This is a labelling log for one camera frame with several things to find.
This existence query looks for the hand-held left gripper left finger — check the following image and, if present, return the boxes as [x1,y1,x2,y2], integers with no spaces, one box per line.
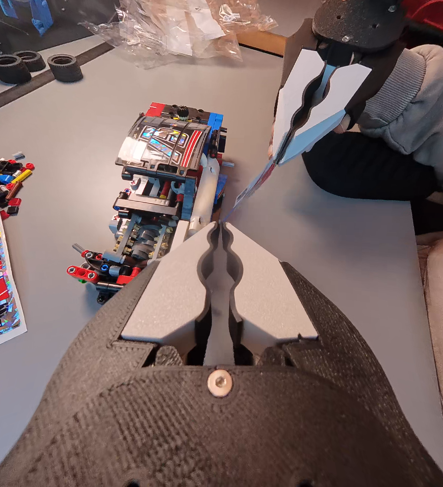
[122,222,219,362]

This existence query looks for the black mesh pad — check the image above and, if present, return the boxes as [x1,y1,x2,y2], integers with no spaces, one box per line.
[301,140,443,202]

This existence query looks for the black lego tire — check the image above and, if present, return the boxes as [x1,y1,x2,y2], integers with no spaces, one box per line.
[47,54,84,83]
[0,54,32,85]
[14,50,46,73]

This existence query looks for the red chair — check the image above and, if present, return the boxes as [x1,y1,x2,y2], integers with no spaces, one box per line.
[402,0,443,51]

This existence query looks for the clear plastic bags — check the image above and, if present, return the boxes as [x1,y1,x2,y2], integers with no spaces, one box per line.
[78,0,280,70]

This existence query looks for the pile of loose lego pieces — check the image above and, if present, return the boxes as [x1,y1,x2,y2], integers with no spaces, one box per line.
[0,151,36,221]

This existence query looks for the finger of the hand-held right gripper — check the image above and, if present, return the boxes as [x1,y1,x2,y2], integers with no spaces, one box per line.
[278,65,373,166]
[272,48,327,162]

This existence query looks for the lego race car model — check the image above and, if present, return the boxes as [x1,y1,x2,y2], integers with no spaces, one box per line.
[67,101,234,306]

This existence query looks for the peeled holographic sticker strip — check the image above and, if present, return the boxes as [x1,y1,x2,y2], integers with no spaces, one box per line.
[221,159,280,223]

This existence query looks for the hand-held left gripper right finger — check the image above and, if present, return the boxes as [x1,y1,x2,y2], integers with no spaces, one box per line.
[222,222,318,362]

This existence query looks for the black lego set box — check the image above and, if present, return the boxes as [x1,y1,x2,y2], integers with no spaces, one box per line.
[0,0,122,70]

